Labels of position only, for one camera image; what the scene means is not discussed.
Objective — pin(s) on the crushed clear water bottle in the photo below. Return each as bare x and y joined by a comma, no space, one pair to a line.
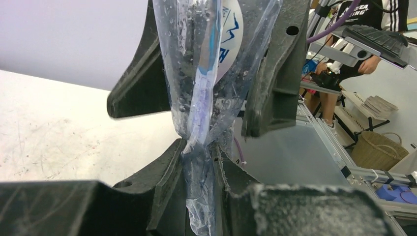
211,50

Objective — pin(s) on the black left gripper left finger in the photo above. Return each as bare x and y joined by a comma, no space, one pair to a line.
151,202

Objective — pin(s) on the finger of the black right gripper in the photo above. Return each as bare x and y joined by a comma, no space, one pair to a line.
141,90
272,101

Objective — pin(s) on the stack of books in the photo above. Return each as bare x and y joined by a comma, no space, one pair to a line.
379,108

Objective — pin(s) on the woven basket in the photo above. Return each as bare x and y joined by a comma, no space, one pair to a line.
378,151

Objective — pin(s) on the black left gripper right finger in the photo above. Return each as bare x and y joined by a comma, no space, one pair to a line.
246,207

